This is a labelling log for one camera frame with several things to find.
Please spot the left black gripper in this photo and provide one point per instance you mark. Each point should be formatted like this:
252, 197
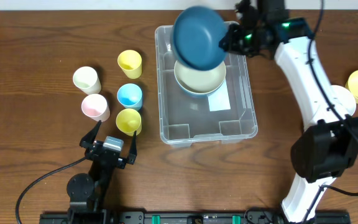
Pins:
105, 154

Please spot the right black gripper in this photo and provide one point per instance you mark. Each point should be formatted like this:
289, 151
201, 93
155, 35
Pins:
234, 38

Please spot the dark blue bowl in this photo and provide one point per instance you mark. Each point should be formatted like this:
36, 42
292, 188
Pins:
195, 94
196, 34

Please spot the beige bowl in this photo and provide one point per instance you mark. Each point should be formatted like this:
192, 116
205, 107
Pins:
197, 80

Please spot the white bowl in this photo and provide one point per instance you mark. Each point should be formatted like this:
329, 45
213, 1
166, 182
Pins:
346, 98

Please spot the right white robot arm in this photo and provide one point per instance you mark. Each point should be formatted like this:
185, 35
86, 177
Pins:
329, 143

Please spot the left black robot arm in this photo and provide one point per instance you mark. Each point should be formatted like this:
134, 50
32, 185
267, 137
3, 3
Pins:
87, 190

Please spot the white label in container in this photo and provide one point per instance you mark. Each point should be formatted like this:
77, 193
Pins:
219, 99

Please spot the clear plastic storage container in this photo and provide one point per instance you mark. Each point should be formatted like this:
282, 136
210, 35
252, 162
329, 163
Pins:
185, 120

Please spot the yellow cup near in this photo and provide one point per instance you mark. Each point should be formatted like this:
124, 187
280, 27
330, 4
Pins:
129, 121

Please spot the yellow cup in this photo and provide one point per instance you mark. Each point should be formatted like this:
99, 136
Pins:
130, 63
129, 121

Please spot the pink cup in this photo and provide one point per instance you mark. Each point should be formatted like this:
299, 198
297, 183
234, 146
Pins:
96, 107

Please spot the light blue cup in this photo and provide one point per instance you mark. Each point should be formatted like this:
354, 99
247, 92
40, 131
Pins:
130, 96

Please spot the cream white cup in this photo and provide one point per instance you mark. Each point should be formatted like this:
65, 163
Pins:
87, 80

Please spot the yellow cup far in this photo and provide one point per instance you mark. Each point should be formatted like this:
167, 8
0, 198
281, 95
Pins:
130, 63

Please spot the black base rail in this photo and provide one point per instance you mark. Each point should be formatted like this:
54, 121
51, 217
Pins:
254, 216

